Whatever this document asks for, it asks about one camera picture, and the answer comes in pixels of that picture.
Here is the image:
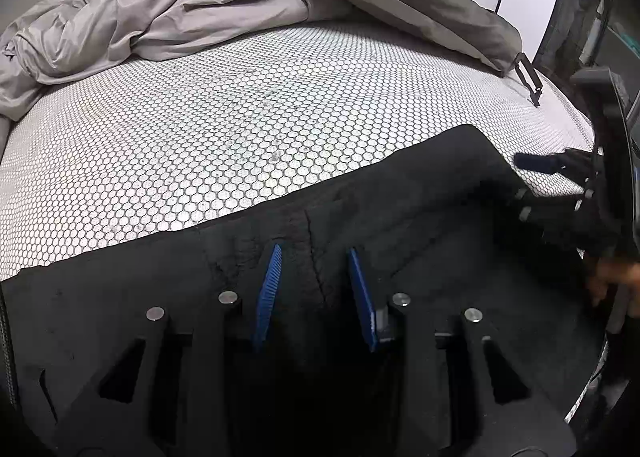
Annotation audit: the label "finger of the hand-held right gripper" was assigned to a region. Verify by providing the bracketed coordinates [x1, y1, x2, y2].
[515, 186, 608, 252]
[514, 150, 596, 178]

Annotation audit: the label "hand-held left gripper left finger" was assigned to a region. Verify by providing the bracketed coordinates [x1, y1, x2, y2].
[55, 243, 283, 457]

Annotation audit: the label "dark grey blanket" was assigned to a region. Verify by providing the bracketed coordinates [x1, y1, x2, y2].
[95, 0, 546, 108]

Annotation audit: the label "bed with honeycomb sheet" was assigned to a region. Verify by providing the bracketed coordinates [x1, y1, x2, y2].
[0, 20, 601, 283]

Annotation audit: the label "black pants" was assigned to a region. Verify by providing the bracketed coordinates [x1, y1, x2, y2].
[0, 124, 608, 457]

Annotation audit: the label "person's right hand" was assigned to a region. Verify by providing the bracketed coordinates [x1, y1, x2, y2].
[585, 257, 640, 310]

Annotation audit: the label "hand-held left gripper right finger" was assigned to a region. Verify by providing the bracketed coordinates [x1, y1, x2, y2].
[347, 247, 578, 457]

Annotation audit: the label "light grey duvet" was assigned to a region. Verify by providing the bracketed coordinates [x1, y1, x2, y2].
[0, 0, 361, 120]

